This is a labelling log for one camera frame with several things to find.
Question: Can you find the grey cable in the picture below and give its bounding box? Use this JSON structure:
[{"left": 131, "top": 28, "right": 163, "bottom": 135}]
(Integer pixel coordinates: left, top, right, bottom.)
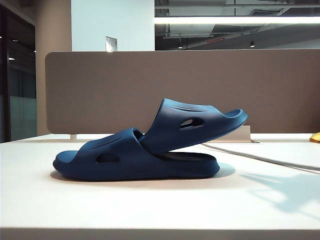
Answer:
[{"left": 207, "top": 142, "right": 320, "bottom": 172}]

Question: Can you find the silver wall switch plate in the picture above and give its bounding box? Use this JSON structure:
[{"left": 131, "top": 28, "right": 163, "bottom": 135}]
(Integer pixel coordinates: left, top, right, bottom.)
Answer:
[{"left": 104, "top": 36, "right": 118, "bottom": 52}]

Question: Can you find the blue rubber slipper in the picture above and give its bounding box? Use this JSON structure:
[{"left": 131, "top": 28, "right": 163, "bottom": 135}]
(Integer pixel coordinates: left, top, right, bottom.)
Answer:
[
  {"left": 52, "top": 127, "right": 221, "bottom": 182},
  {"left": 138, "top": 98, "right": 249, "bottom": 155}
]

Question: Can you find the white ceiling light strip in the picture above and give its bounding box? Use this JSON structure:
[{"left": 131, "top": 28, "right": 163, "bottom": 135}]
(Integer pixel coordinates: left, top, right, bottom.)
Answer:
[{"left": 154, "top": 16, "right": 320, "bottom": 25}]

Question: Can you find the brown desk partition panel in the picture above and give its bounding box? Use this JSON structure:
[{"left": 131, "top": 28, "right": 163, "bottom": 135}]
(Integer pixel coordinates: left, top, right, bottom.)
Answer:
[{"left": 44, "top": 48, "right": 320, "bottom": 136}]

